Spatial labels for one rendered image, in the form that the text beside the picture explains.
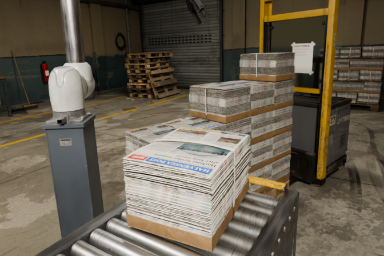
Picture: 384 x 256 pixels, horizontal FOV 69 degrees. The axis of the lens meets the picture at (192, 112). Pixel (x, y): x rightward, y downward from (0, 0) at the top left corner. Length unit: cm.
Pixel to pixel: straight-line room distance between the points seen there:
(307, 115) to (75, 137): 224
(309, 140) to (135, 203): 241
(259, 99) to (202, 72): 735
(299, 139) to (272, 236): 228
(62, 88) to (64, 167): 40
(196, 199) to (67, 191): 99
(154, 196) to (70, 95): 82
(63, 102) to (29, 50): 706
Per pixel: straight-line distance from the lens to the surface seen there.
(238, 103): 201
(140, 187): 86
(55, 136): 155
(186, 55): 977
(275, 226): 96
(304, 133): 308
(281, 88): 242
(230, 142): 95
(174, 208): 82
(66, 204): 168
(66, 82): 149
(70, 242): 96
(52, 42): 888
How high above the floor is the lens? 134
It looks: 13 degrees down
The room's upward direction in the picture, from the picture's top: 2 degrees counter-clockwise
